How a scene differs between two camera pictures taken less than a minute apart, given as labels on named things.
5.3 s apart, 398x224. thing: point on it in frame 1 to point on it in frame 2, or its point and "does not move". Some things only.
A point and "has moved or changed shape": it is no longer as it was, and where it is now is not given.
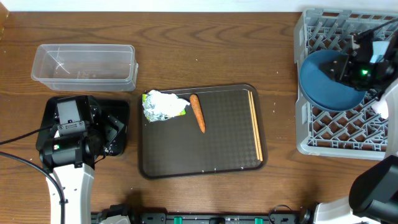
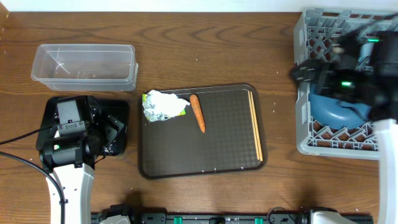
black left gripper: x=100 y=120 does not move
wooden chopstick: x=256 y=126 does not move
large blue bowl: x=322 y=93 has moved or changed shape
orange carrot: x=196 y=104 does not move
